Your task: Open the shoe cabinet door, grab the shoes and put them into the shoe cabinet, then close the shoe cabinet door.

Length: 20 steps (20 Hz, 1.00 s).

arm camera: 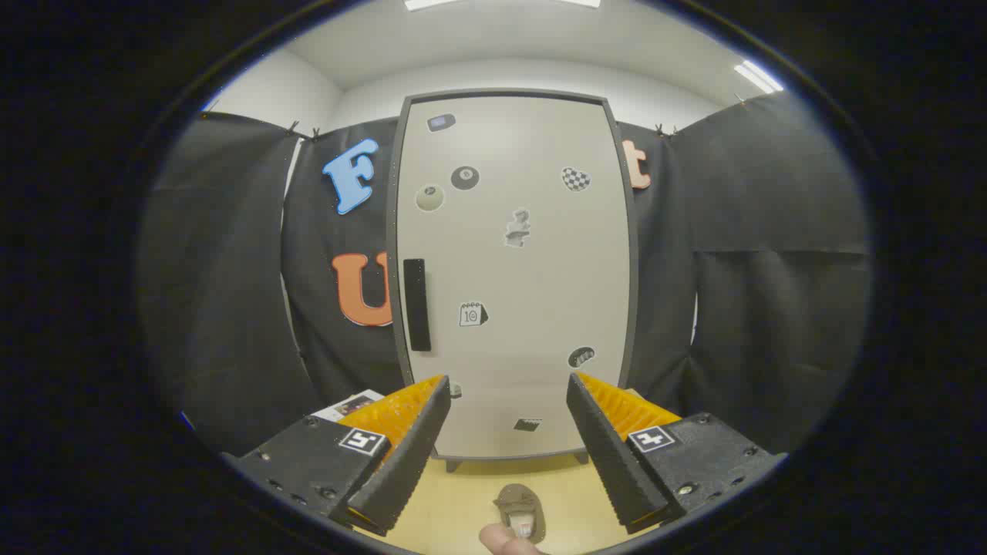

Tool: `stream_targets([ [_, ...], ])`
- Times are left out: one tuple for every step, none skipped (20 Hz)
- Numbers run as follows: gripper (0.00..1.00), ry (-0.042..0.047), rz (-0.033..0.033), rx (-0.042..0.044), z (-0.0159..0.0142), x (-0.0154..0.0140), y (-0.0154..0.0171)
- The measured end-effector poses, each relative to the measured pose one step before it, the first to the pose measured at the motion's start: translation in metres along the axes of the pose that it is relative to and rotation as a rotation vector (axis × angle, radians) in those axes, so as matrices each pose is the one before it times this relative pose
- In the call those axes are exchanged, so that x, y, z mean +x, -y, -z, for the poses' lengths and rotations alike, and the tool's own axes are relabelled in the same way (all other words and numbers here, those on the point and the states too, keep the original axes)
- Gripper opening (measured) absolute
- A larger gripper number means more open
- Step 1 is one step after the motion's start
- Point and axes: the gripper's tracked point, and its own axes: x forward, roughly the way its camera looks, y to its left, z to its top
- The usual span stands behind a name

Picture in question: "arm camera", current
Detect grey shoe cabinet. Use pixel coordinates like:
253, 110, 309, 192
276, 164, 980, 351
386, 89, 641, 473

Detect brown fuzzy shoe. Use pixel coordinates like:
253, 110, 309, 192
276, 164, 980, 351
493, 484, 547, 541

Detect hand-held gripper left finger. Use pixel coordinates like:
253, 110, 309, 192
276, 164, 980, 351
224, 375, 452, 538

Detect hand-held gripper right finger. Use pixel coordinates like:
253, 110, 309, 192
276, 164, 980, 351
567, 372, 789, 535

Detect ceiling light strip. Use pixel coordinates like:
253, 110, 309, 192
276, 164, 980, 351
734, 60, 784, 94

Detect black backdrop cloth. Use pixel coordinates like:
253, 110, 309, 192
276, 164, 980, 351
139, 91, 872, 457

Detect ceiling light panel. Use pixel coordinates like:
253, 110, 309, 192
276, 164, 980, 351
405, 0, 601, 11

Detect black door handle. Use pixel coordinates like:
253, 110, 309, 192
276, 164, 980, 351
403, 258, 432, 352

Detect white book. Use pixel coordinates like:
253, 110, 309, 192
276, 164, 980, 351
312, 389, 384, 422

